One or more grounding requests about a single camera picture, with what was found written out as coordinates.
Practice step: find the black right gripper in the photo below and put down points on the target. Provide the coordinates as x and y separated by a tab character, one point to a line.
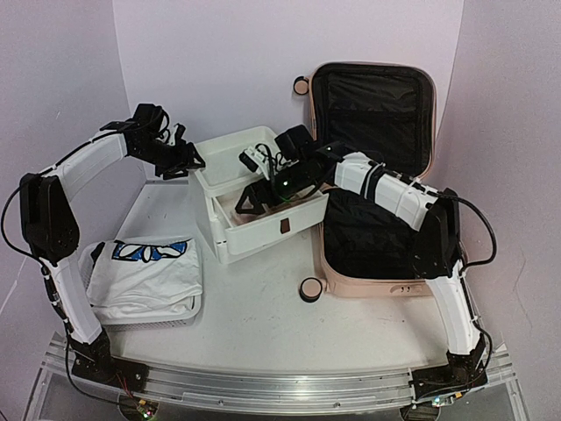
251	191

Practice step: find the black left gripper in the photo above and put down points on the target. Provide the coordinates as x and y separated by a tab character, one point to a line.
185	161

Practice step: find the white cloth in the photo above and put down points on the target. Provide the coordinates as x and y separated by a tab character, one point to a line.
144	280

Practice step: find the pink hard-shell suitcase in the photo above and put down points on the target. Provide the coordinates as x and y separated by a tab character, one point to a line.
388	113

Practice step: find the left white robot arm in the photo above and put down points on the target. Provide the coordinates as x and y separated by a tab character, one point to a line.
48	223

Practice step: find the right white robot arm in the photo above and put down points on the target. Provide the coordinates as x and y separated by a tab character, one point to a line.
432	214

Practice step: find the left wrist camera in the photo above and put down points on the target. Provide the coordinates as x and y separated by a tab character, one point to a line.
176	134

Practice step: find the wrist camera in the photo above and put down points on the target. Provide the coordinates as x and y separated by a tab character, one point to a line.
176	134
295	144

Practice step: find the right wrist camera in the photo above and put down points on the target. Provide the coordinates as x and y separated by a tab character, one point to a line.
295	144

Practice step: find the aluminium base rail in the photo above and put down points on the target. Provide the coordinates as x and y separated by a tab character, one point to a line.
311	394

